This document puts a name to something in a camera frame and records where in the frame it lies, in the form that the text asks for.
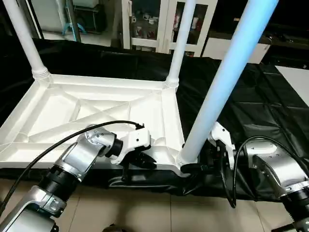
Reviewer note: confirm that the white plastic table top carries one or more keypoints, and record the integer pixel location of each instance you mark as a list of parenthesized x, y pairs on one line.
[(72, 106)]

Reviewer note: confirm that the white plastic table leg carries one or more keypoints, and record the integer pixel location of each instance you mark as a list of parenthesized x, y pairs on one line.
[(29, 41), (179, 43), (227, 82)]

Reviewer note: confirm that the black mat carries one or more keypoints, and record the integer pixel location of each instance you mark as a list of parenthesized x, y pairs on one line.
[(270, 96)]

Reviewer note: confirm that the white drawer unit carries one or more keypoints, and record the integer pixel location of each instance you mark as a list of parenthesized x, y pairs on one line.
[(260, 50)]

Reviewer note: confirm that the white glass door cabinet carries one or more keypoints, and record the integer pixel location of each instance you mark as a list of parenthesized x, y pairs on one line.
[(149, 24)]

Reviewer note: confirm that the clear plastic storage box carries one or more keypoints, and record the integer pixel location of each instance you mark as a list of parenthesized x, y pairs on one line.
[(94, 14)]

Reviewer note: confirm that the grey metal pole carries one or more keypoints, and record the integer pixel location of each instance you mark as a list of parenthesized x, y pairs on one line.
[(72, 19)]

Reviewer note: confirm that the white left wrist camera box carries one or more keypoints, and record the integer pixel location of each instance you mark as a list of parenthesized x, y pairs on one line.
[(133, 140)]

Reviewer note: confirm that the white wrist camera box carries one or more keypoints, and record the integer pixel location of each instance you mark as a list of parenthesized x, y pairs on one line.
[(133, 140), (222, 140)]

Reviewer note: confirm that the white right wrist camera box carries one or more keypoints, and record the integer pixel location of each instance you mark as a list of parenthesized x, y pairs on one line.
[(222, 140)]

